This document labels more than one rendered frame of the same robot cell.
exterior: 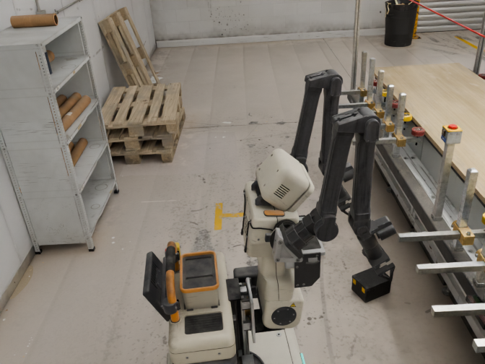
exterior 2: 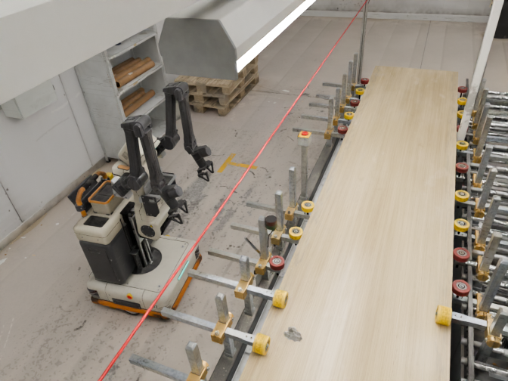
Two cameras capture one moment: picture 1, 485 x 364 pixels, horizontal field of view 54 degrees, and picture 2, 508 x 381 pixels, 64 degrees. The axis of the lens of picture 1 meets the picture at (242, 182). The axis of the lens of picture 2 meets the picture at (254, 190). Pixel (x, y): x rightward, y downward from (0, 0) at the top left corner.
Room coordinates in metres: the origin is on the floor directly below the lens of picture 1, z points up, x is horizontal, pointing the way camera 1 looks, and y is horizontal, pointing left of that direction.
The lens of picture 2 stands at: (-0.13, -1.60, 2.52)
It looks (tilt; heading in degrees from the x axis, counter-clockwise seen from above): 37 degrees down; 24
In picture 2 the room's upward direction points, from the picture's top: 5 degrees counter-clockwise
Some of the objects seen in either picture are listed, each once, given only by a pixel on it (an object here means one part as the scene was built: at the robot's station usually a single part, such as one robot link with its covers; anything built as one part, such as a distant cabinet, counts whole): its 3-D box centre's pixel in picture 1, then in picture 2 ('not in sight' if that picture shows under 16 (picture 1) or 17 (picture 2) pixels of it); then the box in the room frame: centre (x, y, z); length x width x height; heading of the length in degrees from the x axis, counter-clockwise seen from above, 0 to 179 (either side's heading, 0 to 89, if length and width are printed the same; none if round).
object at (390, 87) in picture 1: (387, 118); (336, 113); (3.06, -1.03, 0.87); 0.04 x 0.04 x 0.48; 89
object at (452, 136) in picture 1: (451, 134); (305, 139); (2.07, -1.02, 1.18); 0.07 x 0.07 x 0.08; 89
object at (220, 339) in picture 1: (211, 328); (122, 228); (1.50, 0.18, 0.59); 0.55 x 0.34 x 0.83; 5
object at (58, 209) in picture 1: (58, 134); (128, 86); (3.36, 1.37, 0.78); 0.90 x 0.45 x 1.55; 179
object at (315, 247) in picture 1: (297, 244); (158, 190); (1.53, -0.21, 0.99); 0.28 x 0.16 x 0.22; 5
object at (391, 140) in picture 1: (386, 141); (318, 132); (2.77, -0.94, 0.84); 0.43 x 0.03 x 0.04; 89
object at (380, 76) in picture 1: (378, 102); (343, 98); (3.31, -1.04, 0.90); 0.04 x 0.04 x 0.48; 89
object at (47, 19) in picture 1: (34, 20); not in sight; (3.47, 1.37, 1.59); 0.30 x 0.08 x 0.08; 89
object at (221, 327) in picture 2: not in sight; (222, 326); (0.79, -0.99, 0.95); 0.14 x 0.06 x 0.05; 179
